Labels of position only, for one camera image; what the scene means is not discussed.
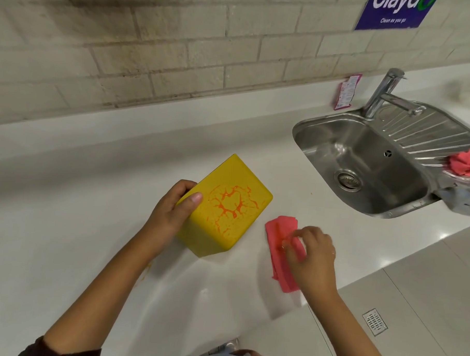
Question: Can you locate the chrome faucet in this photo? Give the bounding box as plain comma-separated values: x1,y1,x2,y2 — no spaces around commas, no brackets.
361,66,429,122

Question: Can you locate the person's left forearm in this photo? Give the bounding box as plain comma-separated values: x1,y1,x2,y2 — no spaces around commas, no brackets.
42,220,169,356

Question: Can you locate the blue wall sign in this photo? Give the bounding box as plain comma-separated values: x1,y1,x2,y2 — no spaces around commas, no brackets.
354,0,438,34

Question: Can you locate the stainless steel sink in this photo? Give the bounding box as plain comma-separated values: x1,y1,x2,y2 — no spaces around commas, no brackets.
289,95,470,223

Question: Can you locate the dark sleeve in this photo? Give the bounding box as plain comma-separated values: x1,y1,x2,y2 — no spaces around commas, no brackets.
17,334,103,356

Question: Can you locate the crumpled pink cloth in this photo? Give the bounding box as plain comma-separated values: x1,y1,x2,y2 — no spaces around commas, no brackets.
447,146,470,178

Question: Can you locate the person's right hand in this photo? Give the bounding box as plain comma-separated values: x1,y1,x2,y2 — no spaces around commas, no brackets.
278,225,341,304

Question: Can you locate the metal floor drain grate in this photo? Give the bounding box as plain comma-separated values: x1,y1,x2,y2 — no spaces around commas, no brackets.
361,308,389,337

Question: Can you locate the person's right forearm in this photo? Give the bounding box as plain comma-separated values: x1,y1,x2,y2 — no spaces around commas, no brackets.
301,286,402,356

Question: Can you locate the yellow box with orange stain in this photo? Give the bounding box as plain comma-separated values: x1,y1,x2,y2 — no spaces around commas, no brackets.
175,151,276,262

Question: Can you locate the pink cleaning cloth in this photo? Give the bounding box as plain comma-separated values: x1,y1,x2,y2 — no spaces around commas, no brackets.
262,214,310,294

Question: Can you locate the grey cloth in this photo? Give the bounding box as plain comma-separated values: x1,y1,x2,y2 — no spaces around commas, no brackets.
436,185,470,216

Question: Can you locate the pink packet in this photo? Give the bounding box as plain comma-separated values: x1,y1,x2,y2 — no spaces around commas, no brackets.
333,73,363,112

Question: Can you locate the person's left hand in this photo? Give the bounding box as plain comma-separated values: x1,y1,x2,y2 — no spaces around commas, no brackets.
142,178,204,257

